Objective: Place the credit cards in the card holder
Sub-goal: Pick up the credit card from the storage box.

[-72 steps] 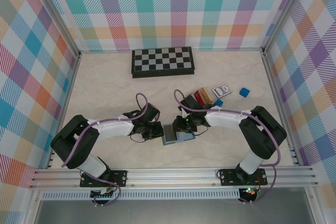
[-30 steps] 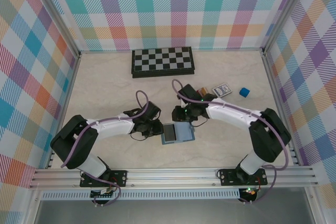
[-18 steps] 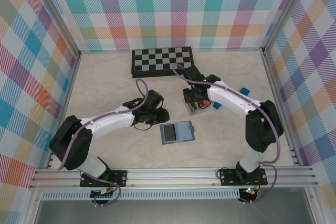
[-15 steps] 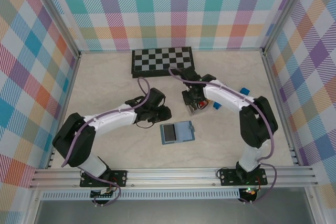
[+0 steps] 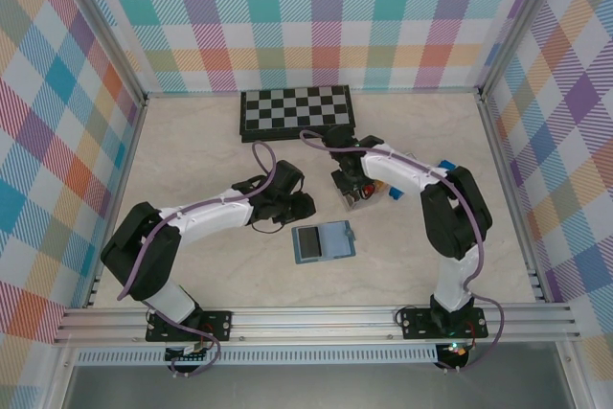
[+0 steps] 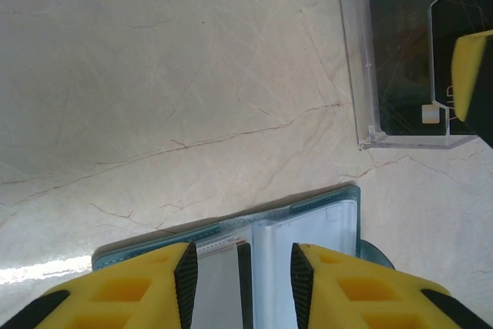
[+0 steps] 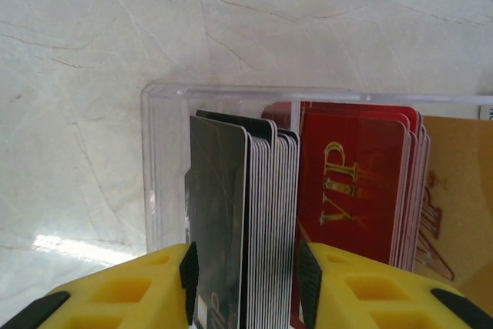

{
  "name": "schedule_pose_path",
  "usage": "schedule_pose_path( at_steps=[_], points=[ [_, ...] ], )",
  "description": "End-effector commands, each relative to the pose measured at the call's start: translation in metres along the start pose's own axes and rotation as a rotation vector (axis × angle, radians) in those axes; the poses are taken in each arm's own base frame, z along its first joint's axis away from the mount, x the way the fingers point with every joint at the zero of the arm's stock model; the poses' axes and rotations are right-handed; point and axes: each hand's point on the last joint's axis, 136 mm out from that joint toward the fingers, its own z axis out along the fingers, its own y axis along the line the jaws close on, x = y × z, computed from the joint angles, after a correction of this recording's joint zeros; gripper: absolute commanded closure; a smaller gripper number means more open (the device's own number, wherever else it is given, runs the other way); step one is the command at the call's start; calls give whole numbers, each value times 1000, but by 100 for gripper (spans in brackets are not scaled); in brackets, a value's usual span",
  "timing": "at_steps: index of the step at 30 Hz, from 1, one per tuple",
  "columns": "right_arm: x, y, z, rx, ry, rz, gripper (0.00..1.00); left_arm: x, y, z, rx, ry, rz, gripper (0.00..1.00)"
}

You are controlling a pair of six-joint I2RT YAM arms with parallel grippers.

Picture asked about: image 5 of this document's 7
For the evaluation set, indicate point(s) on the right aluminium floor rail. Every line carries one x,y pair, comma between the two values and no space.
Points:
511,198

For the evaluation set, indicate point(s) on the black silver chessboard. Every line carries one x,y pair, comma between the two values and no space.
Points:
297,109

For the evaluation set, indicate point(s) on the aluminium floor rail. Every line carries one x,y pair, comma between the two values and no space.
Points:
116,208
511,198
191,93

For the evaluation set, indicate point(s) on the dark grey credit card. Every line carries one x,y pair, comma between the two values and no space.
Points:
309,242

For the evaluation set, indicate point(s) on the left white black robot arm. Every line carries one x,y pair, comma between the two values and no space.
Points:
211,220

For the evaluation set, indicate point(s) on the clear plastic card box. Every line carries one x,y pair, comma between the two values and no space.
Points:
356,205

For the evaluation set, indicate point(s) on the left small circuit board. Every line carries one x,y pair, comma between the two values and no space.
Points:
191,350

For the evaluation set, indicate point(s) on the back aluminium floor rail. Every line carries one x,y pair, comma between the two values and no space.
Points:
191,93

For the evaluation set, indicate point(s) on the blue cube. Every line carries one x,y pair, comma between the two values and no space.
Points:
395,194
445,163

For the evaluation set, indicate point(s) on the aluminium frame post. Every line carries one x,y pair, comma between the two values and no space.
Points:
521,21
105,30

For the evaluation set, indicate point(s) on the tan credit card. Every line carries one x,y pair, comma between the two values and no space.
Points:
379,185

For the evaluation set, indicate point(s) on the blue card holder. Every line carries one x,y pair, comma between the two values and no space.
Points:
335,241

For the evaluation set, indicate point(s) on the left aluminium frame post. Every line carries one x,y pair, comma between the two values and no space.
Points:
105,30

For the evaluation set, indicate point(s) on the aluminium front rail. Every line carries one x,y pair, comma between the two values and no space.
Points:
311,325

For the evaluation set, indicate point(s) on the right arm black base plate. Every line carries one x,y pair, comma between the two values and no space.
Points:
412,325

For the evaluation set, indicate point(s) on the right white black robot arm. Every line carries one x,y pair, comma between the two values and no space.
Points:
392,174

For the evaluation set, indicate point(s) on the small circuit board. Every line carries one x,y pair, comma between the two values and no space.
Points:
457,350
191,350

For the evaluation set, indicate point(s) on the right aluminium frame post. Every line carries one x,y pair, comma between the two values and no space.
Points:
521,21

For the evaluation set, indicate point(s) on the right small circuit board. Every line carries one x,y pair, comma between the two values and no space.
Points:
457,350

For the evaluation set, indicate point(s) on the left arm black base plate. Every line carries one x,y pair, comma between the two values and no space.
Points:
220,325

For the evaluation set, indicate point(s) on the red credit card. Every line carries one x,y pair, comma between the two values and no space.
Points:
372,188

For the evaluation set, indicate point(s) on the left aluminium floor rail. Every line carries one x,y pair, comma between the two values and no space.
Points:
116,208

